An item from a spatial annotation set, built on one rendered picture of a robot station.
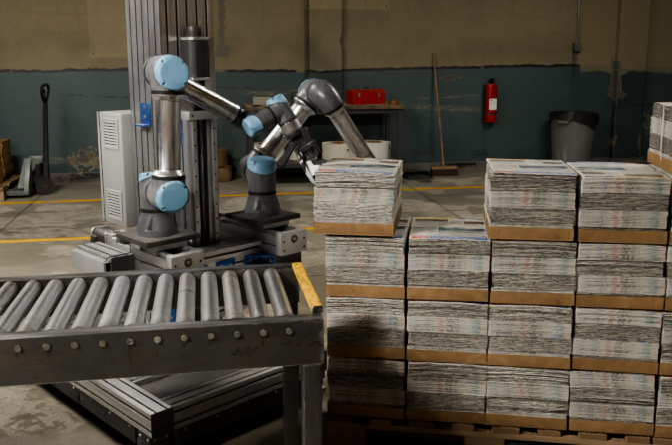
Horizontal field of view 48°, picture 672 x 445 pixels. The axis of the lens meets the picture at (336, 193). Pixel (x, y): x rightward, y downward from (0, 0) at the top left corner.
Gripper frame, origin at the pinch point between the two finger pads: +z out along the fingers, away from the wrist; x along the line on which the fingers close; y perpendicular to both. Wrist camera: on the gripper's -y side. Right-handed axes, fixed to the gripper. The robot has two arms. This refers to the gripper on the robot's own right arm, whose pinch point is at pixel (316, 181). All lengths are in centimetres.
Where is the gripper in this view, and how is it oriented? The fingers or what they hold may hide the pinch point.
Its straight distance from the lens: 286.8
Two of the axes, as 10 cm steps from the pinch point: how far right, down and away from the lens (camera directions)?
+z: 5.0, 8.6, 0.8
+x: 1.5, -1.8, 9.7
